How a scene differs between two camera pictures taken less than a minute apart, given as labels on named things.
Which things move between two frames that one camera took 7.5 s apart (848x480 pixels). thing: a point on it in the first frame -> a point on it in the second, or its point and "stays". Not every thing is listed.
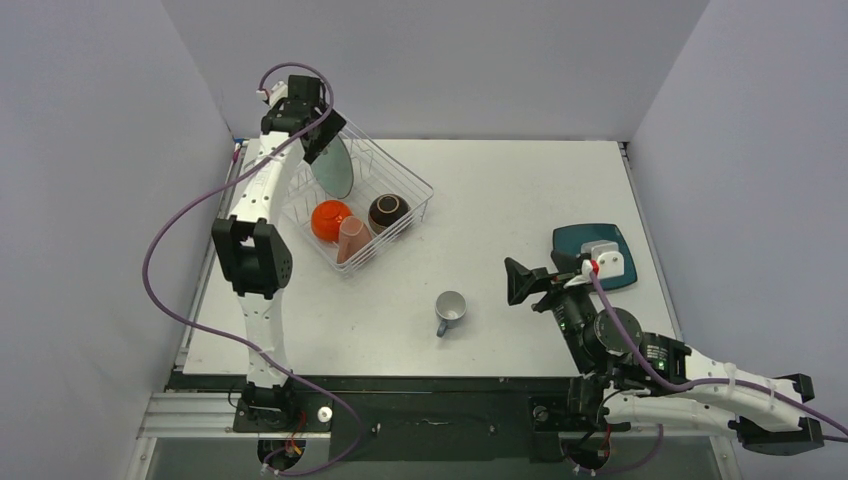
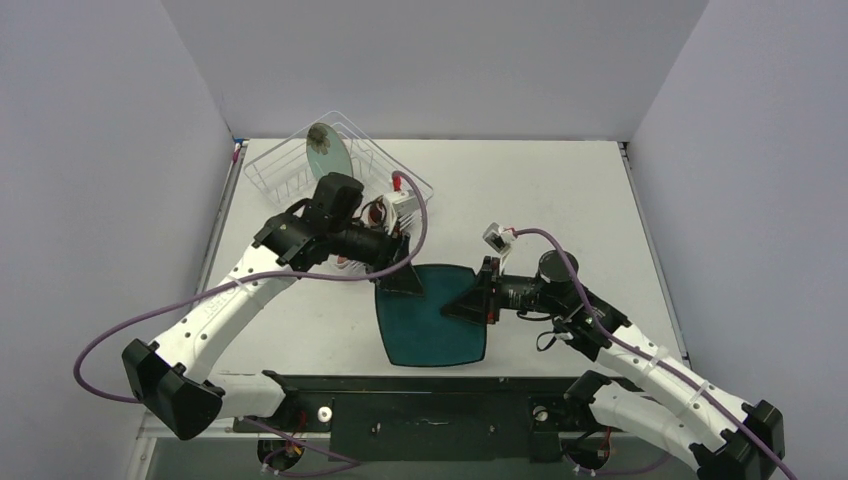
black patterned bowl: x=385 y=210 stays
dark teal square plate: x=569 y=238 -> x=415 y=329
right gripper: x=539 y=283 -> x=490 y=291
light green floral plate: x=333 y=169 stays
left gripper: x=331 y=127 -> x=391 y=251
